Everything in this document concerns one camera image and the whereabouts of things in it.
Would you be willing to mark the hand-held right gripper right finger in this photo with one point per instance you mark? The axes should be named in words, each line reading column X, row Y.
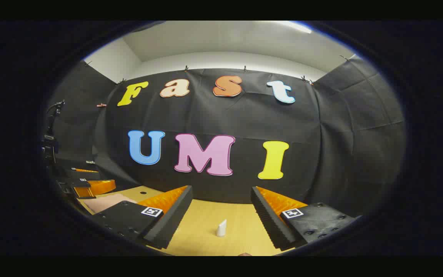
column 271, row 219

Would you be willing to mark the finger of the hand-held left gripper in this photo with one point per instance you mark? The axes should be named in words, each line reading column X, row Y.
column 98, row 186
column 79, row 174

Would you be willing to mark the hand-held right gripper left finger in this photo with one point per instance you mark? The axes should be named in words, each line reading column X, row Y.
column 169, row 219

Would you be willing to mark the white pump bottle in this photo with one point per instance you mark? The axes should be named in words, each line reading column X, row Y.
column 221, row 229

